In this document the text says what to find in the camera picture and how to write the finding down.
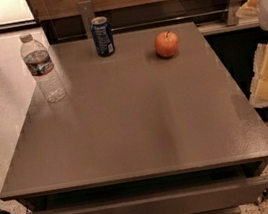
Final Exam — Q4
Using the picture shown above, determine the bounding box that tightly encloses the blue pepsi can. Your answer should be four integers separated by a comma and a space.
91, 16, 115, 57

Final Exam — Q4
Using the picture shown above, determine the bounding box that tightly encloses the red apple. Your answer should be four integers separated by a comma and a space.
154, 31, 179, 58

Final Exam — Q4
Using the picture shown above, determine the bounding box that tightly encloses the grey cabinet with drawers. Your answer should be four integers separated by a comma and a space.
0, 23, 268, 214

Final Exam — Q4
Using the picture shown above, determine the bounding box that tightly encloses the grey cabinet drawer front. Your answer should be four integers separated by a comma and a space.
30, 177, 268, 214

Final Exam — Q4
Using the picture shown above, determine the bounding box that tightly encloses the clear plastic water bottle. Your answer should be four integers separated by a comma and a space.
20, 33, 66, 103

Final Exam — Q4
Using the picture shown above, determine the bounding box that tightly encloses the left metal wall bracket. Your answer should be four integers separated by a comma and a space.
78, 0, 95, 38

